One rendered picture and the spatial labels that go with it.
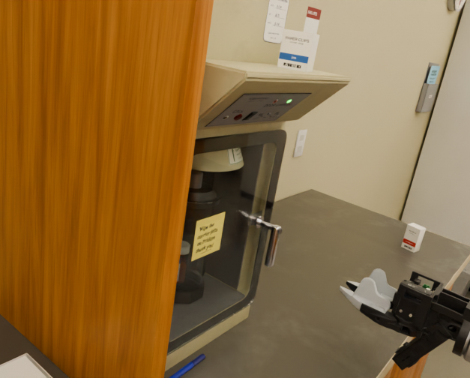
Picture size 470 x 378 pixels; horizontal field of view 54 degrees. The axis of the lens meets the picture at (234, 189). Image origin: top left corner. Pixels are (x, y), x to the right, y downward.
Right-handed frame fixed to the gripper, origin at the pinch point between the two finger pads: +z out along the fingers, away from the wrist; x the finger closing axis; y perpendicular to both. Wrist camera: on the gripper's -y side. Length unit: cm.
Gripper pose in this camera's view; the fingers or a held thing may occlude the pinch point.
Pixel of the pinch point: (348, 291)
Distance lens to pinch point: 88.1
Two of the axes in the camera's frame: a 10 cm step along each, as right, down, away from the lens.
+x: -6.1, 1.7, -7.8
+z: -7.8, -3.1, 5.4
